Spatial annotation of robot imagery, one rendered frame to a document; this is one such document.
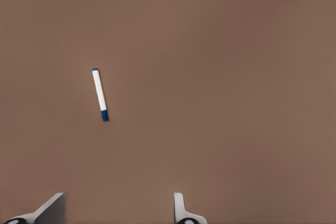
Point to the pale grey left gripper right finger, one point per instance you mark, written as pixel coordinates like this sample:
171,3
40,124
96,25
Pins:
181,209

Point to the white marker with blue cap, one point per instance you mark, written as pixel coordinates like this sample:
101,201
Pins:
100,94

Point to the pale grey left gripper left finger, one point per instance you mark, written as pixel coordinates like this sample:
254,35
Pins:
51,211

